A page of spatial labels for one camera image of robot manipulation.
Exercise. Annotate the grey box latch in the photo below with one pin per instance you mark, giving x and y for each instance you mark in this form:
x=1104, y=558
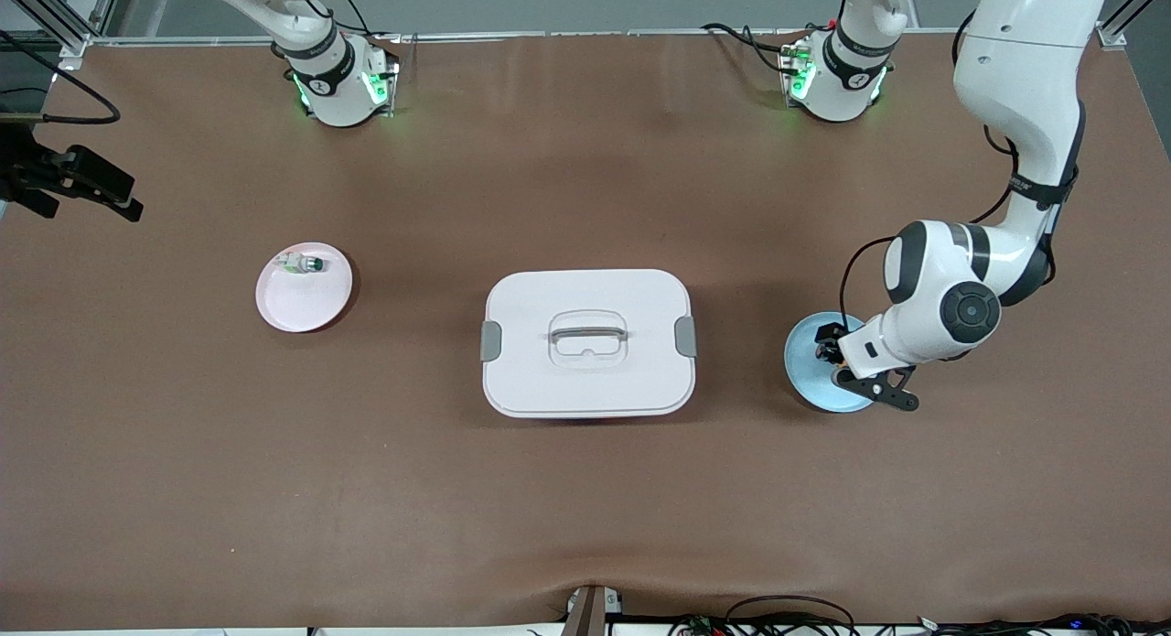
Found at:
x=685, y=336
x=491, y=341

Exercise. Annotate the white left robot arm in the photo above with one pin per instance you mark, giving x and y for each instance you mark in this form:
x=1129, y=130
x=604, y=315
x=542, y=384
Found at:
x=1015, y=69

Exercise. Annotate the green push button switch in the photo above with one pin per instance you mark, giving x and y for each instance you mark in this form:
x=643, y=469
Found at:
x=306, y=264

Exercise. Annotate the brown table mat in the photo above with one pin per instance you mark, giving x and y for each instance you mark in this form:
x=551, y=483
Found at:
x=585, y=490

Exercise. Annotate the light blue round plate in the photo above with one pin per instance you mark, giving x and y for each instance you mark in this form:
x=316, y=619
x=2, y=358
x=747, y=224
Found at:
x=810, y=380

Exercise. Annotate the white round plate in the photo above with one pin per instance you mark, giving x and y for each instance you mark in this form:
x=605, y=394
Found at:
x=302, y=302

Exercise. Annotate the grey metal mount bracket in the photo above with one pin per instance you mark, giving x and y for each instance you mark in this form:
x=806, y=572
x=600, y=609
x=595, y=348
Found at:
x=590, y=613

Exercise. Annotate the aluminium frame post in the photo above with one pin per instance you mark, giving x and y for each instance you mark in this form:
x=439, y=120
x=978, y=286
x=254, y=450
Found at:
x=69, y=46
x=1110, y=37

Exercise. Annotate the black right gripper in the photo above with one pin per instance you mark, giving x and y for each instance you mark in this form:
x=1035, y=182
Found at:
x=20, y=172

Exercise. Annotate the silver table edge rail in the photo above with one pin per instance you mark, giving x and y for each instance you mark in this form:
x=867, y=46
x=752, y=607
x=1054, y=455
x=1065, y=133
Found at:
x=476, y=37

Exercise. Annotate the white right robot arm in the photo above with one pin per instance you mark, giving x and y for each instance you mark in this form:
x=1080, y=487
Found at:
x=329, y=78

